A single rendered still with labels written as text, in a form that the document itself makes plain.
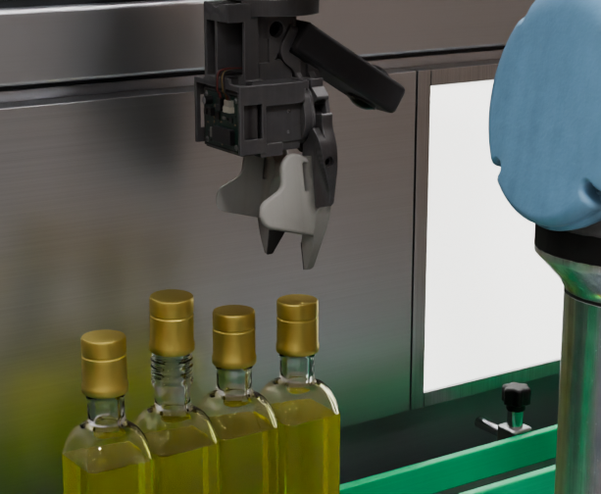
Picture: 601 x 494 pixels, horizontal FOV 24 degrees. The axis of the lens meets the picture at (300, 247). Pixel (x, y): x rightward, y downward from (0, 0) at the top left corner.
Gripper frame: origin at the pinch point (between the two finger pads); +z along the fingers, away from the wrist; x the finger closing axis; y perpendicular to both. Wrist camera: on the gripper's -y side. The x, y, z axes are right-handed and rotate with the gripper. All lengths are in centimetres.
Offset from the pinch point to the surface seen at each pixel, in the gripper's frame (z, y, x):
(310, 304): 4.6, -0.2, 1.8
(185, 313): 3.3, 11.3, 2.1
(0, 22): -17.8, 19.2, -12.6
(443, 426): 27.1, -28.2, -15.4
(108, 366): 6.4, 17.8, 2.0
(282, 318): 5.8, 1.6, 0.5
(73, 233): -0.3, 14.2, -11.8
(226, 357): 8.0, 7.1, 1.1
